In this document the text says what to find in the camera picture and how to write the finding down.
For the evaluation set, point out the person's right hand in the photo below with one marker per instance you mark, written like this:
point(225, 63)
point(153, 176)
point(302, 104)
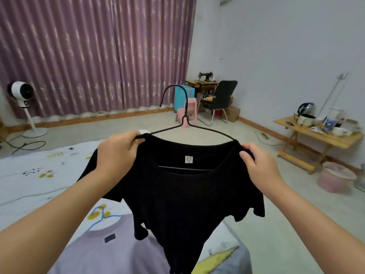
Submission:
point(262, 168)

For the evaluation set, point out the person's left hand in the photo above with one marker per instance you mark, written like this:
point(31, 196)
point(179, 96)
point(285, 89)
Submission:
point(117, 159)

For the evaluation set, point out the blue plastic hanger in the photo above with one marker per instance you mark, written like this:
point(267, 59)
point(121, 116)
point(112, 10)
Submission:
point(98, 221)

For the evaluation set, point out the black t-shirt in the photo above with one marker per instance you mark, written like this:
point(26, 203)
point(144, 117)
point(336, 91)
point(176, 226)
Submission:
point(185, 211)

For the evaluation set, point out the lilac t-shirt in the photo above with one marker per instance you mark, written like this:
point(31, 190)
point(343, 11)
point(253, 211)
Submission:
point(114, 253)

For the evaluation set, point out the person's left forearm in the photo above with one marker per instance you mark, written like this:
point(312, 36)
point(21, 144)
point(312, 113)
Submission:
point(42, 234)

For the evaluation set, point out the person's right forearm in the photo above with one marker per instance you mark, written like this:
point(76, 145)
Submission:
point(322, 234)

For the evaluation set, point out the white power strip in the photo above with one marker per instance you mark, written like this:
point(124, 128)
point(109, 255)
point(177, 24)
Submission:
point(264, 136)

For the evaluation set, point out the cardboard box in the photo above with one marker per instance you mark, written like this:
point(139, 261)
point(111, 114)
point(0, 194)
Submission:
point(232, 114)

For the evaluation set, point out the wooden folding table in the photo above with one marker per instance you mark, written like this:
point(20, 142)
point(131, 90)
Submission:
point(319, 136)

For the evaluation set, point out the pink plastic bucket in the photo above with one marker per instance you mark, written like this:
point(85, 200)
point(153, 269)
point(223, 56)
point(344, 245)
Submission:
point(335, 178)

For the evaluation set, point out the blue cup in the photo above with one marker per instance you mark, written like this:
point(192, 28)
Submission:
point(330, 124)

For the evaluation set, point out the black office chair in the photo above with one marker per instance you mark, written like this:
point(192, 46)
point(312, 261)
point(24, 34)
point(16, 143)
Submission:
point(225, 92)

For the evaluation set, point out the white bowl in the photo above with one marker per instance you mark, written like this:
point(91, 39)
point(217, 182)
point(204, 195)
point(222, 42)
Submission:
point(340, 131)

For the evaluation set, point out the teal box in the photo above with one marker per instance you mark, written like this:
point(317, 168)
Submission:
point(179, 97)

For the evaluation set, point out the white jug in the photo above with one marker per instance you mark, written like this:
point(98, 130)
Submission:
point(335, 113)

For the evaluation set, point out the pink plastic chair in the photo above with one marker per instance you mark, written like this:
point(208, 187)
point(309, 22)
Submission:
point(192, 108)

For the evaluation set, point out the grey bed sheet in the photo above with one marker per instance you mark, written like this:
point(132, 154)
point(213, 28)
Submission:
point(242, 259)

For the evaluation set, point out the stack of white dishes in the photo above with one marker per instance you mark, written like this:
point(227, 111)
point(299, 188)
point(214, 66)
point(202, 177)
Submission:
point(352, 124)

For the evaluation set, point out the purple curtain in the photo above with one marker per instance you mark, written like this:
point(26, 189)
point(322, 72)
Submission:
point(99, 54)

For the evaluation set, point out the black sewing machine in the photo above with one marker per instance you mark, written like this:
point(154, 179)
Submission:
point(206, 76)

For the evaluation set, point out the white standing fan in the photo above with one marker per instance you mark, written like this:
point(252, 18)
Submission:
point(22, 91)

